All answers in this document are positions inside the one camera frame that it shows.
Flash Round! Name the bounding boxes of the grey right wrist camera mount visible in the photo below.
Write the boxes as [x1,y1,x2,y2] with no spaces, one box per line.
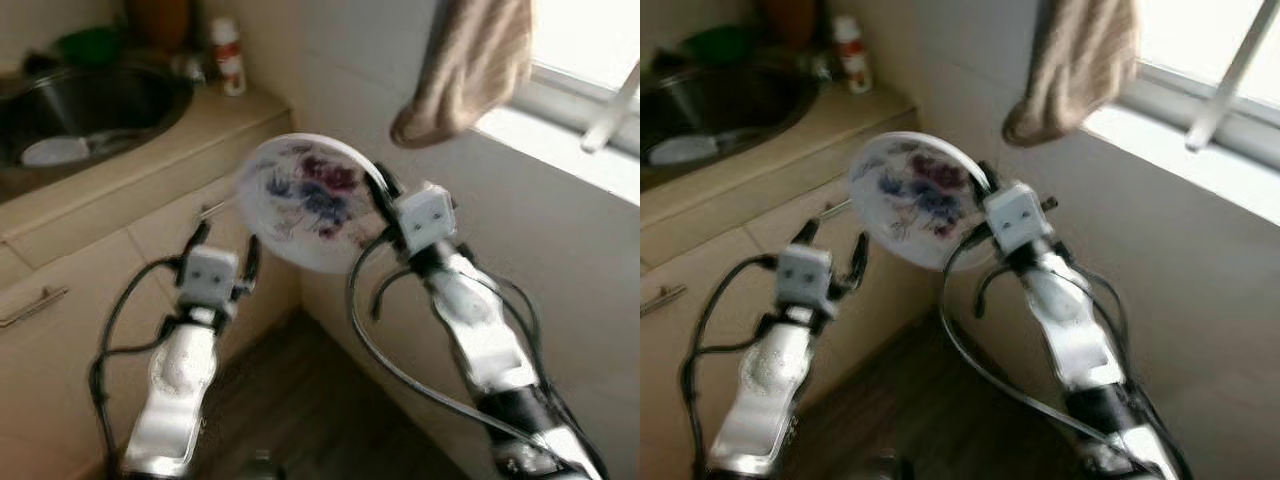
[393,182,459,256]
[983,180,1053,256]

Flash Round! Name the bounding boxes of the white floral plate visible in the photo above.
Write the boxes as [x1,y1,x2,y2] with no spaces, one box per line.
[848,130,1001,273]
[237,133,396,276]

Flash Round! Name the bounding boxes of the white ceramic bowl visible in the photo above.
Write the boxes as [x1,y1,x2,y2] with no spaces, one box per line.
[645,132,746,169]
[20,128,141,169]

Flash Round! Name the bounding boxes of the white window bar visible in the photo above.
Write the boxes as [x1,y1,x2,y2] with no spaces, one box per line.
[580,60,641,154]
[1185,0,1280,153]

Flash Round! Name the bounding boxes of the beige hanging towel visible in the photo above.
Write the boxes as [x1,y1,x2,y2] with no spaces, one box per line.
[1002,0,1141,149]
[388,0,536,151]

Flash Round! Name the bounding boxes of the stainless steel double sink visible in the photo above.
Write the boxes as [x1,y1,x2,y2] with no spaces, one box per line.
[640,60,821,193]
[0,60,196,196]

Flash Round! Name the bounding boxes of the red and white bottle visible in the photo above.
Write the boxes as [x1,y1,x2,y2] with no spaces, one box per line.
[832,15,873,96]
[208,15,248,98]

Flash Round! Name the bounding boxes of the cream kitchen base cabinet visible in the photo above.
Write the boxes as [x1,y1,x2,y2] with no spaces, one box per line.
[0,170,301,480]
[640,170,901,480]

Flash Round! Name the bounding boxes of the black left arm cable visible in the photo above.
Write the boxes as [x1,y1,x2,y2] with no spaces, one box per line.
[678,255,791,471]
[88,255,191,471]

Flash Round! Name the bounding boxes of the white window frame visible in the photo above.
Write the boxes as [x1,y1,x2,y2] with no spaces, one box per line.
[1115,0,1280,171]
[510,0,641,131]

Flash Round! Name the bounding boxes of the brown wooden cutting board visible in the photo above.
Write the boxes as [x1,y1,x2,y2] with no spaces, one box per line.
[765,0,816,49]
[125,0,193,51]

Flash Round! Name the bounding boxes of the green plastic bowl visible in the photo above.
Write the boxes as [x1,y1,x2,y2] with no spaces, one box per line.
[55,25,126,69]
[683,25,751,69]

